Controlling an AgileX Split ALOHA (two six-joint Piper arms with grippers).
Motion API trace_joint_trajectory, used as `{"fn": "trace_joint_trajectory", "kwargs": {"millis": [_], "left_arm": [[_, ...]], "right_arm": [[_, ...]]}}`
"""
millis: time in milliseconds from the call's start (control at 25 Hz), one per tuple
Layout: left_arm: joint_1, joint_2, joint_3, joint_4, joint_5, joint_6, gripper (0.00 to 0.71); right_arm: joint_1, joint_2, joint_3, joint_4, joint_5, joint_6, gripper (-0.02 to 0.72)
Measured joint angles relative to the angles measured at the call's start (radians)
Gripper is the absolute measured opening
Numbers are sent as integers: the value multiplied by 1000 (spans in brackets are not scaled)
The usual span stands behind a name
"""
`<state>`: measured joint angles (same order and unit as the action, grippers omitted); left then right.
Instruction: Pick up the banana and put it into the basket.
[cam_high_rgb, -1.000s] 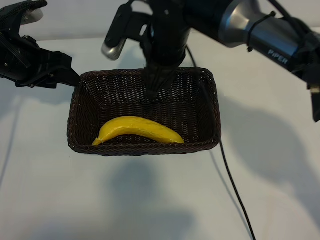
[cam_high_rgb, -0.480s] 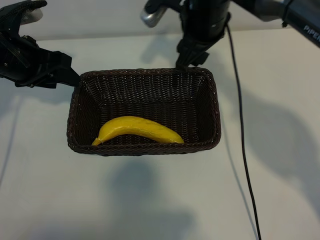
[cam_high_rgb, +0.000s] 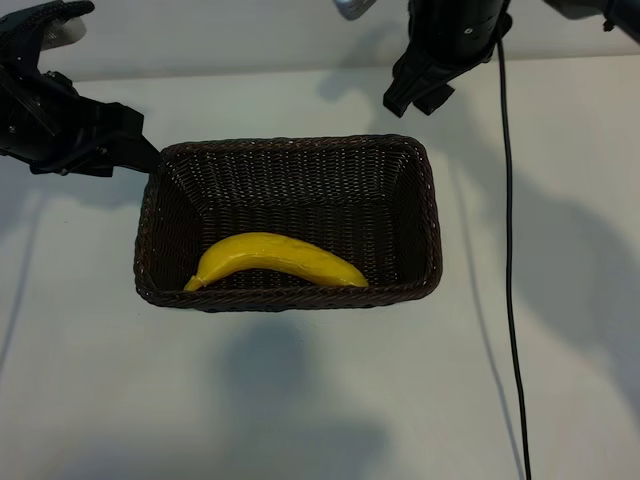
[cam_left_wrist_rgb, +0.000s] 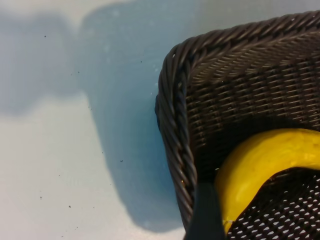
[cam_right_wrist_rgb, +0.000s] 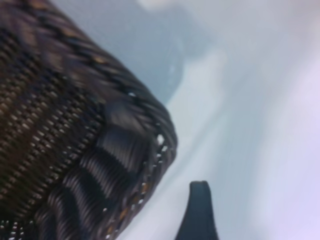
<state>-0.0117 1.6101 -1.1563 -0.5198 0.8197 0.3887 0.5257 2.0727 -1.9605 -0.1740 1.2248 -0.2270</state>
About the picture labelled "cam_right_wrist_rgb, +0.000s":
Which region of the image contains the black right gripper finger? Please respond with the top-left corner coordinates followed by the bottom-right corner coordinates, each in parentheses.
top-left (175, 180), bottom-right (221, 240)

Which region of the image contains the dark brown woven wicker basket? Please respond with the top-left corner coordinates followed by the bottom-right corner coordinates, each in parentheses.
top-left (0, 0), bottom-right (179, 240)

